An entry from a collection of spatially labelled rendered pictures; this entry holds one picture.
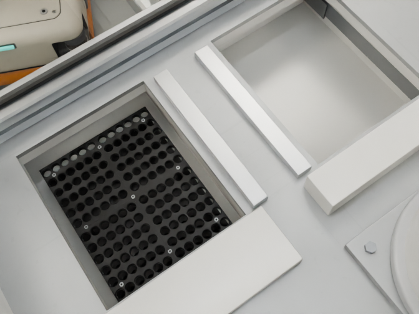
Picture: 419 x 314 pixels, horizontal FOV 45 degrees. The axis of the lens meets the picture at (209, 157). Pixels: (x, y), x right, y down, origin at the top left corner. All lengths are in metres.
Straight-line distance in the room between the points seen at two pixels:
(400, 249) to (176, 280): 0.26
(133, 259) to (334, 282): 0.25
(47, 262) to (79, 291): 0.06
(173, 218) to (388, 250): 0.27
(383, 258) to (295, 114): 0.30
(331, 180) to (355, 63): 0.32
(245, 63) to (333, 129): 0.19
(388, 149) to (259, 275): 0.22
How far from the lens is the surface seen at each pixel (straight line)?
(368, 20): 0.81
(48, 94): 0.70
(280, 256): 0.61
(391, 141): 0.66
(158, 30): 0.72
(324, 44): 0.91
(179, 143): 0.80
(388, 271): 0.63
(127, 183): 0.71
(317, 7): 0.93
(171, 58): 0.75
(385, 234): 0.64
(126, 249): 0.68
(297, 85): 0.86
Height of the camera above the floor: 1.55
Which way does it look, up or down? 66 degrees down
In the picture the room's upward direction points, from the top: 6 degrees counter-clockwise
